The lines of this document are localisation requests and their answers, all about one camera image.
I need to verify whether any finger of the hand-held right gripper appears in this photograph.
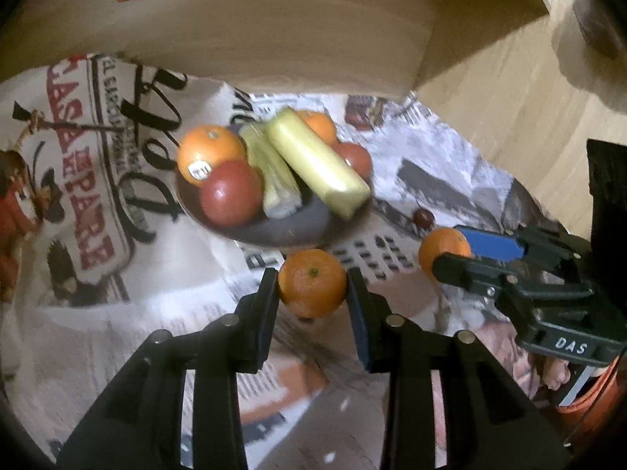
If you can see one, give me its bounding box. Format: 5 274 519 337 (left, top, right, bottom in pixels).
455 228 593 280
433 253 593 314

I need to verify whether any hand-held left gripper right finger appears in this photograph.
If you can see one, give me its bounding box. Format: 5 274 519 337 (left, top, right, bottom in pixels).
347 268 571 470

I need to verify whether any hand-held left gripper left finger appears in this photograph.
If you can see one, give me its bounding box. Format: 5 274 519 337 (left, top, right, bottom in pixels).
56 268 281 470

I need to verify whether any small orange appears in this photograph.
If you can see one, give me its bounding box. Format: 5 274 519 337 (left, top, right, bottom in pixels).
418 226 473 285
277 249 348 319

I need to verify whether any brown round plate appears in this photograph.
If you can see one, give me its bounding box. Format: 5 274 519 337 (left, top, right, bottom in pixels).
175 157 375 248

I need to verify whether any red tomato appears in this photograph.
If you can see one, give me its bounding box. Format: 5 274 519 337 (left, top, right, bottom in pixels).
333 142 373 182
199 161 265 227

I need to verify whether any yellow-green celery stick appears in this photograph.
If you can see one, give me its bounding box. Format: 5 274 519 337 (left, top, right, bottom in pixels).
266 109 371 220
238 121 303 219

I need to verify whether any large orange with sticker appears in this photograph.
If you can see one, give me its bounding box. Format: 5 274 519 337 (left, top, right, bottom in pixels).
176 126 247 187

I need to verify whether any large plain orange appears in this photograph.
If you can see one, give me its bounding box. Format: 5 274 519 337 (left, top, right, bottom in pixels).
295 110 339 148

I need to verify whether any newspaper print cloth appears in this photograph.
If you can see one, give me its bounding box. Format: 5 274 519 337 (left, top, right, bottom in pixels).
0 54 589 470

